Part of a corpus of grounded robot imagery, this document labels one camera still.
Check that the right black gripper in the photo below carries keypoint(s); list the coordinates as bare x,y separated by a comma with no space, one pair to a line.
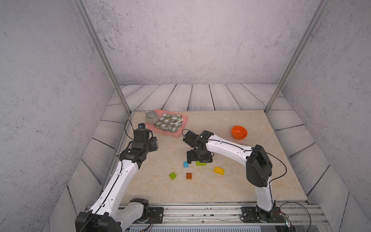
189,154

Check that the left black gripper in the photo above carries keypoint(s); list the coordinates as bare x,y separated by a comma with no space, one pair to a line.
154,143

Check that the long green lego brick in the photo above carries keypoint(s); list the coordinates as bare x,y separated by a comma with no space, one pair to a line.
198,163

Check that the blue lego brick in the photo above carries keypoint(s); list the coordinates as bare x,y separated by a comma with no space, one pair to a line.
185,164

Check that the yellow lego brick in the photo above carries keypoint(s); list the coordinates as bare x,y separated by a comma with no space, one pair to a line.
219,171

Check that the small green lego brick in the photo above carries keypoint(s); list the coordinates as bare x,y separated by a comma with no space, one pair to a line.
172,176

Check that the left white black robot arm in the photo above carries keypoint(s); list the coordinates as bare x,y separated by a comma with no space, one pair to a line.
105,215

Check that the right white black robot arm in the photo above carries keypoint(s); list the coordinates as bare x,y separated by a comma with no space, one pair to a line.
254,159

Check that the grey ribbed cup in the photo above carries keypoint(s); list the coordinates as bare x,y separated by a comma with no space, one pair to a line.
152,117

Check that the green checked cloth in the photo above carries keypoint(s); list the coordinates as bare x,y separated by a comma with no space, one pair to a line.
166,122

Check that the pink tray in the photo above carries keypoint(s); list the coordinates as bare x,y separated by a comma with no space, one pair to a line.
176,133

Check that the orange plastic bowl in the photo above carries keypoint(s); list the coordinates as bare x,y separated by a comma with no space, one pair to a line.
239,132

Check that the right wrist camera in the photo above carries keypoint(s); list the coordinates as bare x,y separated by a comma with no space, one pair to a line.
190,138

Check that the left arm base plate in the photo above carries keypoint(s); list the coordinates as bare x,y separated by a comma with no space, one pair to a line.
155,216

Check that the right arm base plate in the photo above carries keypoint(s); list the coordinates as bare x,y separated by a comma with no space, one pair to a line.
257,215

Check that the aluminium mounting rail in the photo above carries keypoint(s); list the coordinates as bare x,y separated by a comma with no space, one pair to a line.
225,217

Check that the left metal frame post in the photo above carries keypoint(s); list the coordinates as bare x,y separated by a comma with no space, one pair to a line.
79,5

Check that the metal frame post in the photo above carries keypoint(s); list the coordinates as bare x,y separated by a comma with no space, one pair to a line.
79,5
309,31

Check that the right metal frame post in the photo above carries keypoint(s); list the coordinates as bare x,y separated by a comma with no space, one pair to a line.
309,31

